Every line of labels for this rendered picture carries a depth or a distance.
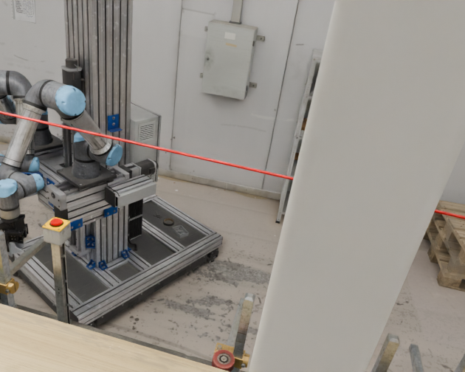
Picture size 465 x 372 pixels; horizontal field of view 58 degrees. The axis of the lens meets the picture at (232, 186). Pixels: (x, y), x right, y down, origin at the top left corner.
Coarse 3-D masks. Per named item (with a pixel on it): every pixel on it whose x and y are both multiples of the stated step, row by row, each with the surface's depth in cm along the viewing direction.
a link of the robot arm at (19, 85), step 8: (16, 72) 200; (16, 80) 198; (24, 80) 201; (16, 88) 199; (24, 88) 200; (16, 96) 200; (24, 96) 200; (16, 104) 202; (16, 112) 202; (16, 120) 203; (32, 144) 206; (32, 152) 206; (24, 160) 203; (32, 160) 205; (24, 168) 204; (32, 168) 205
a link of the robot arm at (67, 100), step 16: (48, 80) 176; (48, 96) 172; (64, 96) 170; (80, 96) 176; (64, 112) 173; (80, 112) 178; (80, 128) 188; (96, 128) 195; (96, 144) 200; (112, 144) 207; (96, 160) 213; (112, 160) 209
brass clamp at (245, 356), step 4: (216, 344) 164; (220, 344) 164; (216, 348) 162; (224, 348) 163; (228, 348) 163; (232, 348) 163; (232, 352) 162; (244, 352) 162; (244, 356) 161; (248, 356) 161; (236, 360) 160; (240, 360) 159; (244, 360) 160; (248, 360) 160; (236, 364) 161; (240, 364) 160; (244, 364) 160; (240, 368) 161
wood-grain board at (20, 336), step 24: (0, 312) 154; (24, 312) 156; (0, 336) 146; (24, 336) 147; (48, 336) 148; (72, 336) 150; (96, 336) 151; (0, 360) 138; (24, 360) 139; (48, 360) 140; (72, 360) 141; (96, 360) 142; (120, 360) 144; (144, 360) 145; (168, 360) 146
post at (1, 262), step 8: (0, 232) 162; (0, 240) 162; (0, 248) 164; (0, 256) 165; (0, 264) 167; (8, 264) 171; (0, 272) 169; (8, 272) 172; (0, 280) 172; (8, 280) 173; (8, 296) 176; (8, 304) 177
